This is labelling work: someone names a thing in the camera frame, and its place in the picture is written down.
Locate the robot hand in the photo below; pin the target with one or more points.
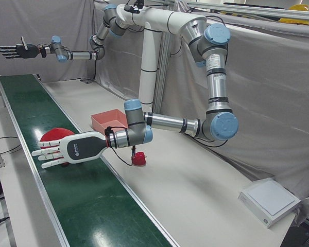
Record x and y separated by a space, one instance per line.
25 51
79 148

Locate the large red ball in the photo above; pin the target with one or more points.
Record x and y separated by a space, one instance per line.
56 133

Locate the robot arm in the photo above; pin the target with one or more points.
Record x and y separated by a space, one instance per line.
79 55
216 85

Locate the pink plastic basket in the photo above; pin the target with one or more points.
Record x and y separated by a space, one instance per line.
108 119

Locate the red bell pepper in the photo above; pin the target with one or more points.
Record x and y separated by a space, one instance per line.
139 160

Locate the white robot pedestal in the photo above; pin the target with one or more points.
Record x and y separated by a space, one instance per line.
149 77

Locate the black overhead camera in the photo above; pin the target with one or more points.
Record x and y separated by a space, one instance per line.
132 7

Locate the grey cloth curtain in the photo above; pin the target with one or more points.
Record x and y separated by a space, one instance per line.
260 90
41 25

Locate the white flat box device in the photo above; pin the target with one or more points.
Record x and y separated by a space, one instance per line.
270 200

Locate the green conveyor belt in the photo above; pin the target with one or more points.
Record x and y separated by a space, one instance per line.
79 193

